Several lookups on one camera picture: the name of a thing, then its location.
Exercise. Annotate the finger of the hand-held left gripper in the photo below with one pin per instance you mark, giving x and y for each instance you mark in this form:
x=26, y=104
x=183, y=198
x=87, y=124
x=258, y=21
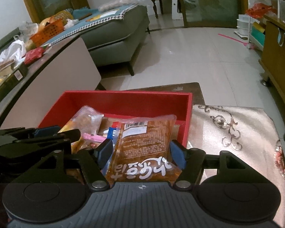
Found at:
x=46, y=132
x=68, y=136

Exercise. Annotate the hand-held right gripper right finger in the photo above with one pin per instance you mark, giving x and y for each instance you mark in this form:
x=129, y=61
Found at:
x=178, y=154

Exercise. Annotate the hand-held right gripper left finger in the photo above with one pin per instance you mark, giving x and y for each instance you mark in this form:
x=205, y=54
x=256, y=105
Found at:
x=105, y=150

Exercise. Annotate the clear bun packet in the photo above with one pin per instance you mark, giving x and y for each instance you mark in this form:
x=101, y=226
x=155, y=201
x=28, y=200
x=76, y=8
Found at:
x=85, y=121

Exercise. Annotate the brown noodle snack packet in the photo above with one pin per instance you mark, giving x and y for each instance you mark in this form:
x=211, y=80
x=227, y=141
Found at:
x=142, y=147

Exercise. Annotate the red cardboard box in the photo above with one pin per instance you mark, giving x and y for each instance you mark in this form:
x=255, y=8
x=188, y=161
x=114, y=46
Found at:
x=133, y=102

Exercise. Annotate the grey marble coffee table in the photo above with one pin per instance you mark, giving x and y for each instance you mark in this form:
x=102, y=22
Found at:
x=61, y=71

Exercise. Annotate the dark green long box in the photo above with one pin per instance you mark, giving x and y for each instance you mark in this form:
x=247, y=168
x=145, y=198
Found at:
x=9, y=80

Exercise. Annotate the floral satin tablecloth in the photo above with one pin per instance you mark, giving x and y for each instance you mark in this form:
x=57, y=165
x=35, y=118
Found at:
x=251, y=147

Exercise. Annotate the red packet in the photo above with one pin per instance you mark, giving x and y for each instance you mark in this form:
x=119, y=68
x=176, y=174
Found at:
x=33, y=55

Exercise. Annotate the white plastic bag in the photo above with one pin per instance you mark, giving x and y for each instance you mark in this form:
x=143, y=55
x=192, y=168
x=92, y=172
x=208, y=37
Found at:
x=11, y=49

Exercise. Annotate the orange plastic basket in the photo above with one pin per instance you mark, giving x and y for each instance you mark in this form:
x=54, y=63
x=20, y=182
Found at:
x=47, y=32

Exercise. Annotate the clear plastic bag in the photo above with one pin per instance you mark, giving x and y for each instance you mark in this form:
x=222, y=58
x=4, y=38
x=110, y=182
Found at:
x=27, y=29

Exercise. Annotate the grey green sofa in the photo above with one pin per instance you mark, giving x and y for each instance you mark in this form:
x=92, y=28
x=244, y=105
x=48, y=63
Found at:
x=118, y=40

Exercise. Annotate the white crumpled tissue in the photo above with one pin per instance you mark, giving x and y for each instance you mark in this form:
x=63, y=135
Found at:
x=70, y=23

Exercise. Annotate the yellow bag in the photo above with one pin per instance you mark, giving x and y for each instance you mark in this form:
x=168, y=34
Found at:
x=61, y=15

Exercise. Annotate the blue sofa blanket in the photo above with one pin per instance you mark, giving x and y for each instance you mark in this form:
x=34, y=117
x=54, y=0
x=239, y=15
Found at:
x=97, y=19

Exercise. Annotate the pink fly swatter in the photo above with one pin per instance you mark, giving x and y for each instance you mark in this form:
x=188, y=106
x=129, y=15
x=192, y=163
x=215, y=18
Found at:
x=235, y=40

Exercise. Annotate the wooden cabinet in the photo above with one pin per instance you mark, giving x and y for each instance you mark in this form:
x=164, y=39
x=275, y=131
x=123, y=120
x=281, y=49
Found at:
x=277, y=64

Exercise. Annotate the teal storage box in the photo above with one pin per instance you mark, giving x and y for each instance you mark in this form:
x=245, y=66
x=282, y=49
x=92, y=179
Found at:
x=257, y=34

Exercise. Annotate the white stacked containers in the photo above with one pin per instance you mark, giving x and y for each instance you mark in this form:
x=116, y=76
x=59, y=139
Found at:
x=243, y=26

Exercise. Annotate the white perforated board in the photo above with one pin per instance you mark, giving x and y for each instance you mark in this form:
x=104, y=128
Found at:
x=177, y=4

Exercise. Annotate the glass sliding door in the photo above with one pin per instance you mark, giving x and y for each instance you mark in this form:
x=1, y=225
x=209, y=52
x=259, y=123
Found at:
x=211, y=4

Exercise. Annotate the orange plastic bag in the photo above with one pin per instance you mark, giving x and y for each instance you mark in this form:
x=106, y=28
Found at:
x=258, y=10

